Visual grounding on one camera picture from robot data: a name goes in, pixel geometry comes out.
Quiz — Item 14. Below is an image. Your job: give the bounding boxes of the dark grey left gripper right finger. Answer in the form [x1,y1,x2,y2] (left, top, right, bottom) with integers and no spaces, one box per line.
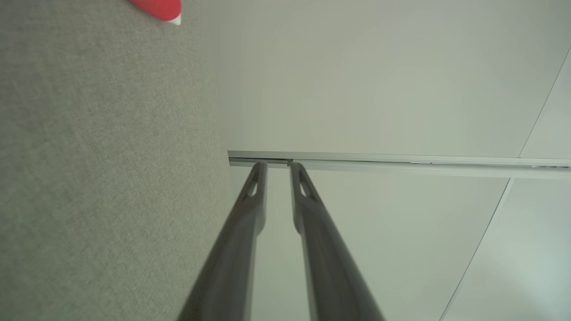
[290,162,385,321]

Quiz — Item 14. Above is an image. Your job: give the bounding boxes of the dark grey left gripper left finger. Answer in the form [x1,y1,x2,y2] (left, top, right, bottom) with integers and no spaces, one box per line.
[178,162,268,321]

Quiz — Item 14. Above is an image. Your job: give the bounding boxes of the red shorts with white hem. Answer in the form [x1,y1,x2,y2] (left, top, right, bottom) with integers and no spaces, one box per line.
[129,0,182,26]

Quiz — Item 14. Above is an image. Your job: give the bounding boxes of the grey partition post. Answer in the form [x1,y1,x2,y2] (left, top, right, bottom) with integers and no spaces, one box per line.
[228,151,571,180]

